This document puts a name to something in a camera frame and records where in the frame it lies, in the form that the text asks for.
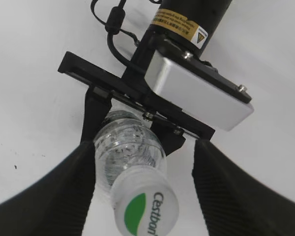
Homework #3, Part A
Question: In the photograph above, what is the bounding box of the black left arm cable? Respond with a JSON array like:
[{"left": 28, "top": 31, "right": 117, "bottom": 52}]
[{"left": 90, "top": 0, "right": 148, "bottom": 74}]

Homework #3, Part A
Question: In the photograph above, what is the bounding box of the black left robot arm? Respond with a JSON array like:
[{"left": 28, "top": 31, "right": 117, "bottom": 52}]
[{"left": 58, "top": 0, "right": 250, "bottom": 154}]

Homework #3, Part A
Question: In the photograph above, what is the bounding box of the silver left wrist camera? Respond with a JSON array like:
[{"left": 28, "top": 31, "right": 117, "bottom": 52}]
[{"left": 145, "top": 52, "right": 254, "bottom": 131}]

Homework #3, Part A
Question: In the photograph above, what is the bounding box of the clear Cestbon water bottle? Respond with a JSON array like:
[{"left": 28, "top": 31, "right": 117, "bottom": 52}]
[{"left": 93, "top": 109, "right": 167, "bottom": 202}]

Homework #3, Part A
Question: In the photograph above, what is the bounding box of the white green bottle cap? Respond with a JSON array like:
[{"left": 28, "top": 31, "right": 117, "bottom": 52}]
[{"left": 111, "top": 166, "right": 179, "bottom": 236}]

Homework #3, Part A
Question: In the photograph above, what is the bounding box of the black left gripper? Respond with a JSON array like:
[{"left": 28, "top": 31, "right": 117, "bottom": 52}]
[{"left": 58, "top": 31, "right": 216, "bottom": 157}]

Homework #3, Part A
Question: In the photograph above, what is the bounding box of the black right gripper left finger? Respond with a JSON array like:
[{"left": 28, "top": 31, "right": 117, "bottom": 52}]
[{"left": 0, "top": 141, "right": 96, "bottom": 236}]

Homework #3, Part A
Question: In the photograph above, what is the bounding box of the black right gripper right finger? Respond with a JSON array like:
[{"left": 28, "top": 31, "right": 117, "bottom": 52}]
[{"left": 192, "top": 140, "right": 295, "bottom": 236}]

